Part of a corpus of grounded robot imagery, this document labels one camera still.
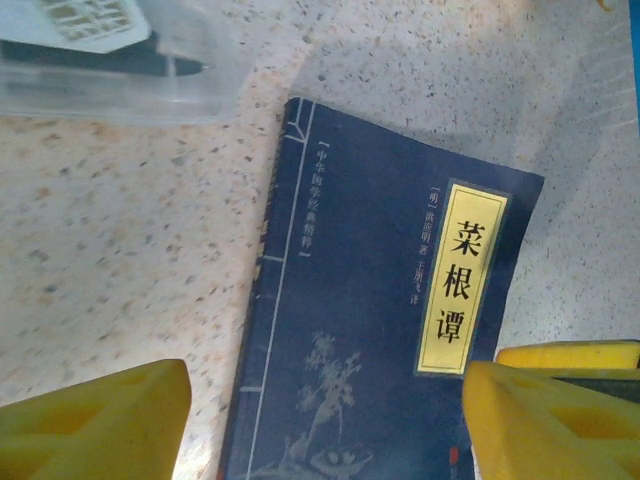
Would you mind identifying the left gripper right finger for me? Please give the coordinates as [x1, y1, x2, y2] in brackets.
[462, 339, 640, 480]

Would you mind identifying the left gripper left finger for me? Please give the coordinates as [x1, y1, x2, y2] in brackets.
[0, 358, 194, 480]

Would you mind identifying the clear plastic pencil case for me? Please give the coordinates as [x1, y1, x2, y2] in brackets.
[0, 0, 251, 126]

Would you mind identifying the dark blue book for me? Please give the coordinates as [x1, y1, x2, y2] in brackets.
[217, 96, 546, 480]

